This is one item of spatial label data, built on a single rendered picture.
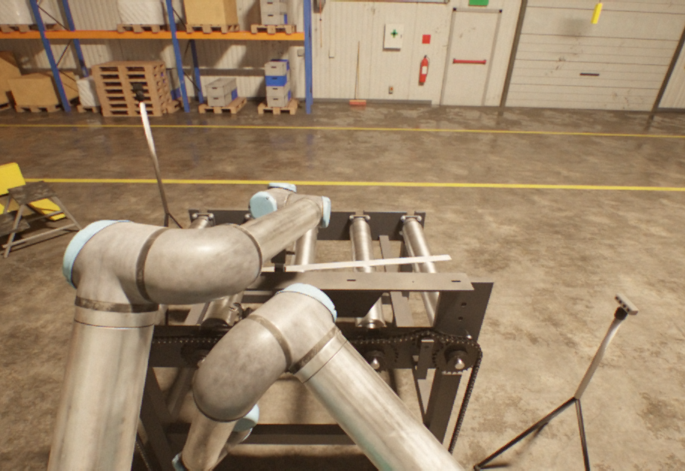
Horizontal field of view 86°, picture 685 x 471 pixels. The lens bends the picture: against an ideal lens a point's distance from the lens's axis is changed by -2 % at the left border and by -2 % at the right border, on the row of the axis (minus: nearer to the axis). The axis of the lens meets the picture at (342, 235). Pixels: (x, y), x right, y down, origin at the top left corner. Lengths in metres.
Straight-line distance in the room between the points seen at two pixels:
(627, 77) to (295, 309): 12.02
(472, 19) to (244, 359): 10.09
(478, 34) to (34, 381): 10.04
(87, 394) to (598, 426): 2.46
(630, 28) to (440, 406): 11.22
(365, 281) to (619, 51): 11.28
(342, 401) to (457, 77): 10.01
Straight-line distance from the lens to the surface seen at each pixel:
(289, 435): 1.84
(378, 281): 1.21
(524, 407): 2.55
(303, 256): 1.77
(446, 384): 1.59
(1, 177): 5.87
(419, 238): 1.97
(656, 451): 2.74
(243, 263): 0.59
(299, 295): 0.70
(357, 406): 0.69
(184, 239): 0.58
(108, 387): 0.66
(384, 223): 2.19
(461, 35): 10.37
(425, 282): 1.23
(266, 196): 1.09
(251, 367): 0.63
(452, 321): 1.39
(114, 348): 0.64
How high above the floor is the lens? 1.89
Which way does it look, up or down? 30 degrees down
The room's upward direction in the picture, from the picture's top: 1 degrees clockwise
